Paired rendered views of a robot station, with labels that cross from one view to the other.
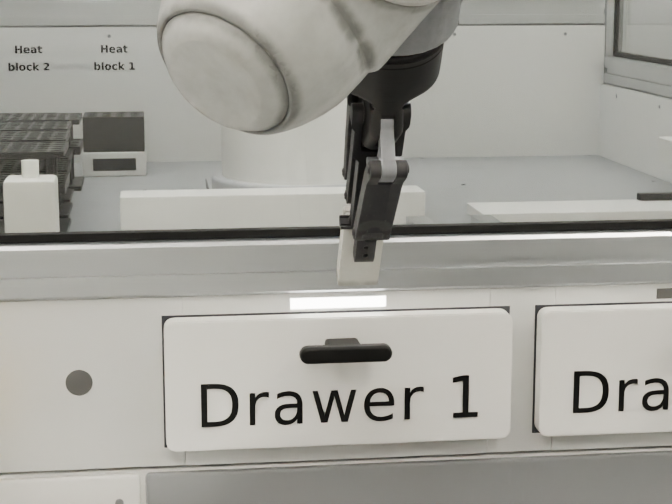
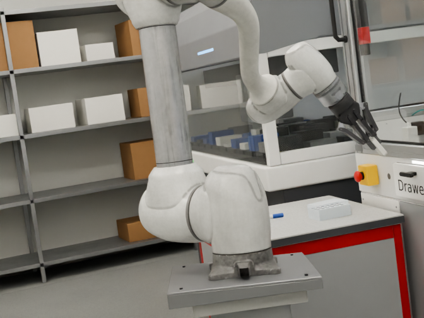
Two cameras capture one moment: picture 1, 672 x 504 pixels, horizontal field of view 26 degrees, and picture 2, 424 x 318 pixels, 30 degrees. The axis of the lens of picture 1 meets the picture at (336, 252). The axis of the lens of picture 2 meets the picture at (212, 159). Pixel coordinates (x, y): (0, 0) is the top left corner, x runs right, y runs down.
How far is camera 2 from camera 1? 2.42 m
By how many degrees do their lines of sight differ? 82
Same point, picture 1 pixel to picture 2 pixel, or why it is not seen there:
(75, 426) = (389, 187)
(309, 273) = (412, 154)
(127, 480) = (397, 202)
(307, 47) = (250, 111)
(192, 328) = (395, 165)
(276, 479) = (415, 207)
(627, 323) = not seen: outside the picture
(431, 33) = (326, 102)
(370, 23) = (257, 107)
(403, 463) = not seen: outside the picture
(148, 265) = (393, 149)
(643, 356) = not seen: outside the picture
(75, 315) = (387, 159)
